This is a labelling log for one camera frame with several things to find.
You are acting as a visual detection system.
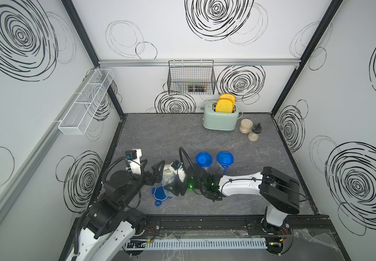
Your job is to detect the back yellow toast slice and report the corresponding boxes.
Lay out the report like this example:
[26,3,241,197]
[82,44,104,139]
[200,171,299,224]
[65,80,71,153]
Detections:
[220,94,236,104]

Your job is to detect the white mesh wall shelf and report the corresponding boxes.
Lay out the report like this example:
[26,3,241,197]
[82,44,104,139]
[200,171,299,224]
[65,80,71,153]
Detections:
[58,68,114,136]

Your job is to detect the black wire wall basket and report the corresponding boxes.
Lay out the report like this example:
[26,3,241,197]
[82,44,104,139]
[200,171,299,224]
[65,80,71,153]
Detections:
[167,59,216,95]

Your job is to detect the black-cap glass bottle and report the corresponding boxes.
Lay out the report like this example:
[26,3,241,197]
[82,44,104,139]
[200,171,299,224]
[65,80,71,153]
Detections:
[248,123,262,142]

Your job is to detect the front yellow toast slice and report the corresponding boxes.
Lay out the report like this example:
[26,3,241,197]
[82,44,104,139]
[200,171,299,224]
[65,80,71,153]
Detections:
[215,98,234,113]

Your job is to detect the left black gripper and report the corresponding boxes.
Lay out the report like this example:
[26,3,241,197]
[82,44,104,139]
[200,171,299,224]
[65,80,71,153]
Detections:
[119,158,164,209]

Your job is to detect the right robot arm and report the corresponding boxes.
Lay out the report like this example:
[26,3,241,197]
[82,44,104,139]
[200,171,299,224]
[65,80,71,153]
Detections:
[159,147,302,227]

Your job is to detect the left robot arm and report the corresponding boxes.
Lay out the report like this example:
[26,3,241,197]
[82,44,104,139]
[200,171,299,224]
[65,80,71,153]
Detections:
[66,156,165,261]

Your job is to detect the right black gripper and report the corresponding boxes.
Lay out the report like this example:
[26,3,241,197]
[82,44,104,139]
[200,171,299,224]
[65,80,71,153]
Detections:
[163,173,206,196]

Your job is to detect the beige round jar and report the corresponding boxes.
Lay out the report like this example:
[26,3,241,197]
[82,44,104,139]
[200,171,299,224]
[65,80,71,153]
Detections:
[239,119,253,134]

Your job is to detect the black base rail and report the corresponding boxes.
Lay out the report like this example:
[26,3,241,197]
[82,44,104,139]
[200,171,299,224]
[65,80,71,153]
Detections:
[121,211,333,237]

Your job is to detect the white slotted cable duct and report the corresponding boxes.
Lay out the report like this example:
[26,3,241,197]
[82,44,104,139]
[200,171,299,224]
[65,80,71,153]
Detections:
[124,238,267,251]

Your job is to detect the mint green toaster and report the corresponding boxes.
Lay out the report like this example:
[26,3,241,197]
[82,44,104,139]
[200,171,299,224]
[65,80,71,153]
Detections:
[202,100,243,131]

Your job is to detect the yellow toast slice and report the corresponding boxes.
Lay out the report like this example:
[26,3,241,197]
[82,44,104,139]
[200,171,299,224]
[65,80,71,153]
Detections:
[215,98,234,113]
[220,94,236,104]

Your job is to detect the blue-lid clear container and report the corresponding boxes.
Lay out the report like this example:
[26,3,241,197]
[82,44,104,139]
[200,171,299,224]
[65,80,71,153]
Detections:
[161,164,177,185]
[196,152,213,172]
[216,151,234,175]

